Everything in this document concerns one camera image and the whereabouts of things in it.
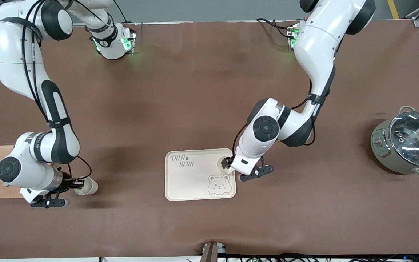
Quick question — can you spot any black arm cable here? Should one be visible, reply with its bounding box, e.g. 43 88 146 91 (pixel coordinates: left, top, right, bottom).
232 36 344 157
20 0 93 180

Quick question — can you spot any glass pot lid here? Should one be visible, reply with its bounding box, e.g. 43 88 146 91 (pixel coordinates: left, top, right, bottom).
389 111 419 168

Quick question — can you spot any cream bear print tray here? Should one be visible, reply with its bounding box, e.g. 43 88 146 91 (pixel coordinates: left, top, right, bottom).
165 148 237 201

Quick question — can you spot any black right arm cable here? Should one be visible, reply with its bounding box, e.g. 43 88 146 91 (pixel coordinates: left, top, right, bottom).
20 0 93 180

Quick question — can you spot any green electric cooking pot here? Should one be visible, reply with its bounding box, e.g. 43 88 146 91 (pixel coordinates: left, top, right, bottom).
371 106 419 179

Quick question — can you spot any grey camera stand post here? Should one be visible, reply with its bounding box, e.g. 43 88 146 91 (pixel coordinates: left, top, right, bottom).
201 241 227 262

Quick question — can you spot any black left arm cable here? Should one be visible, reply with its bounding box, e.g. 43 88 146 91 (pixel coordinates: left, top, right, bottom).
232 36 344 157

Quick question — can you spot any brown table mat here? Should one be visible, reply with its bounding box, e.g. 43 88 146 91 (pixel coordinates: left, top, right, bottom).
0 20 419 259

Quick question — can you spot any black base power cable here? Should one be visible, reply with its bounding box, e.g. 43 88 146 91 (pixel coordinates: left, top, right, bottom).
255 17 295 39
113 0 128 23

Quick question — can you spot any white plastic cup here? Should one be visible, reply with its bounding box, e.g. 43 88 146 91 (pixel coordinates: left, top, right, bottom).
216 155 236 174
74 177 99 196

